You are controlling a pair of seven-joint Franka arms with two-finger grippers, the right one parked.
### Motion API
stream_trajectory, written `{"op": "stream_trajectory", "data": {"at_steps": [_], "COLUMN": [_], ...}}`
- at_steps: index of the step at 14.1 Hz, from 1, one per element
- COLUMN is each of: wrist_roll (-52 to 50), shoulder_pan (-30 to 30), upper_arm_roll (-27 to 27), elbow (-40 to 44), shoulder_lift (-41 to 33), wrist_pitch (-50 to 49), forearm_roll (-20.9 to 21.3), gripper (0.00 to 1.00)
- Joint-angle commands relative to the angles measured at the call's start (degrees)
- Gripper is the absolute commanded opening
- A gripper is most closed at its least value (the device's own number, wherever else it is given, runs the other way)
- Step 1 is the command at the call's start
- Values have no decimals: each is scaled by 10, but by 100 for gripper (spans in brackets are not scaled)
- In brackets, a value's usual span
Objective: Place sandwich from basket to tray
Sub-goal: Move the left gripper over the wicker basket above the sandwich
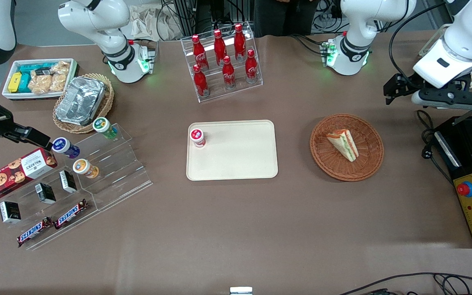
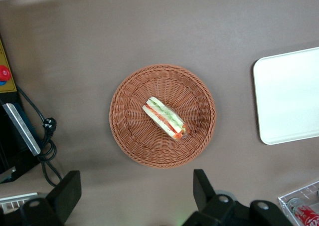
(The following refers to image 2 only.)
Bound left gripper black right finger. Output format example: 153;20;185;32
189;169;237;226

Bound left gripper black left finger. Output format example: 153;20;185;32
19;170;82;226

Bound triangle sandwich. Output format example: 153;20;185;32
142;96;192;140

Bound round brown wicker basket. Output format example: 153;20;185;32
109;63;217;169

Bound cream plastic tray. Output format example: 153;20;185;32
253;46;319;146

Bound clear acrylic bottle rack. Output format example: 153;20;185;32
278;180;319;226

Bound red cola bottle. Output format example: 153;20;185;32
286;197;319;226

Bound black appliance with yellow panel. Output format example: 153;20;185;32
0;33;42;184

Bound red emergency stop button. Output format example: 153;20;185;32
0;65;12;83

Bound white wire rack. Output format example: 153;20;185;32
0;192;38;213

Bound black power cable with plug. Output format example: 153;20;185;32
16;85;63;188

